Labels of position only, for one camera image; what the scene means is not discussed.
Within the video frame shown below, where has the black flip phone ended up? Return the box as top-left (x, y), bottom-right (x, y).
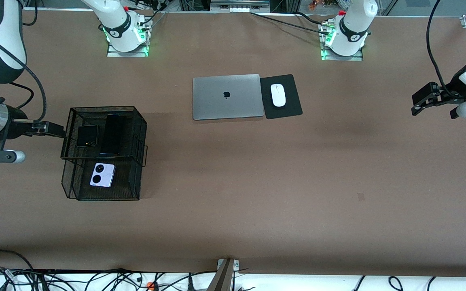
top-left (76, 125), bottom-right (99, 147)

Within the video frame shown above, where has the black slab smartphone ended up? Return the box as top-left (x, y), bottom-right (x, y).
top-left (100, 115), bottom-right (128, 156)

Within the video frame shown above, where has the lilac flip phone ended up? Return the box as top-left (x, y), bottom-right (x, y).
top-left (89, 162), bottom-right (116, 188)

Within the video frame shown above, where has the black mesh two-tier tray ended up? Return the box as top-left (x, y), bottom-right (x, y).
top-left (60, 106), bottom-right (148, 201)

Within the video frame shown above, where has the black mouse pad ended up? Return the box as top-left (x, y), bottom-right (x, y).
top-left (260, 74), bottom-right (303, 120)

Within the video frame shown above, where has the white computer mouse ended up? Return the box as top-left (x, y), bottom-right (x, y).
top-left (271, 84), bottom-right (286, 108)

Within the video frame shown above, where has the silver closed laptop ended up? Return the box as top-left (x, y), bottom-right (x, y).
top-left (193, 74), bottom-right (265, 121)

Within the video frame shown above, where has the white power strip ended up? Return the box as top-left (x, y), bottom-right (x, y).
top-left (210, 0), bottom-right (270, 13)

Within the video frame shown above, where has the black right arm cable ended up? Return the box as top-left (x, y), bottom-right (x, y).
top-left (0, 28), bottom-right (47, 124)

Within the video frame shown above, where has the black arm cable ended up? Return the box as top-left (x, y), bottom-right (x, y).
top-left (426, 0), bottom-right (454, 97)
top-left (0, 28), bottom-right (47, 124)

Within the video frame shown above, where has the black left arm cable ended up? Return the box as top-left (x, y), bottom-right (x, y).
top-left (426, 0), bottom-right (454, 97)

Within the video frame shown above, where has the aluminium left arm base plate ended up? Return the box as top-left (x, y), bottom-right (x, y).
top-left (320, 22), bottom-right (364, 61)

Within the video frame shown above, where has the aluminium right arm base plate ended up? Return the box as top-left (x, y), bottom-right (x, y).
top-left (107, 24), bottom-right (150, 58)

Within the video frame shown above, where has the black looped cable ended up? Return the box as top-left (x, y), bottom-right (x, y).
top-left (0, 249), bottom-right (35, 291)

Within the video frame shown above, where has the black cable across table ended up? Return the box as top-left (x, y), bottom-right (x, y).
top-left (250, 11), bottom-right (330, 35)

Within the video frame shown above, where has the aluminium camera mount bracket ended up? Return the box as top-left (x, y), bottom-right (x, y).
top-left (207, 258), bottom-right (240, 291)

